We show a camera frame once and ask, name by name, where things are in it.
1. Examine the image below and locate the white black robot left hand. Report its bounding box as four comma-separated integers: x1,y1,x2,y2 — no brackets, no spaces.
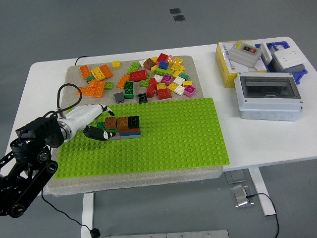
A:
59,104,116,142

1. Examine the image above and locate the brown square toy brick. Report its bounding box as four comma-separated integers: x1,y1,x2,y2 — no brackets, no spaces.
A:
116,116,129,129
105,117,118,130

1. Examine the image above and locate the orange long toy brick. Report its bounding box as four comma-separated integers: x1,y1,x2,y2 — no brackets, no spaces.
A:
79,64,93,80
76,86,93,96
86,79,106,98
115,74,131,90
99,64,114,79

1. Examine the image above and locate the yellow long toy brick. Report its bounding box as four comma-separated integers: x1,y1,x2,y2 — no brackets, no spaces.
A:
90,66,106,81

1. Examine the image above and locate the blackish green square toy brick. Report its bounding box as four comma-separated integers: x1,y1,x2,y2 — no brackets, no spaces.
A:
128,116,140,129

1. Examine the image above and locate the dark green long toy brick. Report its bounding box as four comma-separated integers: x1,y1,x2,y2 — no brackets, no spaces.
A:
123,81,135,99

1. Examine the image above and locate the lime green long toy brick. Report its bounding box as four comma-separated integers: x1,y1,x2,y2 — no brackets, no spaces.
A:
155,68,174,77
126,61,141,76

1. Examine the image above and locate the magenta square toy brick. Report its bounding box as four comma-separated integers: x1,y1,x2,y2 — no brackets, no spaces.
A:
160,73,174,86
183,85,197,98

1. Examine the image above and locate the lime green studded baseplate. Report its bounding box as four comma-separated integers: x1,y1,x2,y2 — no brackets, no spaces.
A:
53,97,230,179

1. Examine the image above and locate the grey-brown speckled mat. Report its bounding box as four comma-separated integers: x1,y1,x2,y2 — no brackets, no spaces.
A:
47,55,223,198

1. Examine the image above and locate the white table leg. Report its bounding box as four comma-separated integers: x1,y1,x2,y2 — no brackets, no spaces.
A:
248,167,276,217
81,192,96,238

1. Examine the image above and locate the long metal floor plate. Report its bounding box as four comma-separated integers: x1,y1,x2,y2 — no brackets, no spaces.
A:
105,230,230,238

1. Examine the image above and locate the yellow white cardboard box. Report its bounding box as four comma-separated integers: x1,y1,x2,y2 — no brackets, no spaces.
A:
214,40,268,89

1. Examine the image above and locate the white plastic cover piece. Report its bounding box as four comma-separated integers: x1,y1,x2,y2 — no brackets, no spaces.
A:
260,42,272,66

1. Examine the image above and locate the grey plastic box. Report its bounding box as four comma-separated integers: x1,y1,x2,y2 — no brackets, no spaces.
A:
268,58,306,74

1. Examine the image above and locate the blue plastic bin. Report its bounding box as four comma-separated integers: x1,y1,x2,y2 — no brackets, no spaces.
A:
255,41,309,85

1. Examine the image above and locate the black power cord with plug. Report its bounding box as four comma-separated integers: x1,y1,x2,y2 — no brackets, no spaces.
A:
41,185,101,238

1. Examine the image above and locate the grey push-button switch box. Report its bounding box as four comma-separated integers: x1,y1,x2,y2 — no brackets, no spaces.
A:
229,41,263,68

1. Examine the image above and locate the grey enclosure with clear lid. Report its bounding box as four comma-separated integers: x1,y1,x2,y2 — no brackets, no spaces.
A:
234,72,304,122

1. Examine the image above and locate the white wall socket plate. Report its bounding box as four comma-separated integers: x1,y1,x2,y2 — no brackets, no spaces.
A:
271,49,307,70

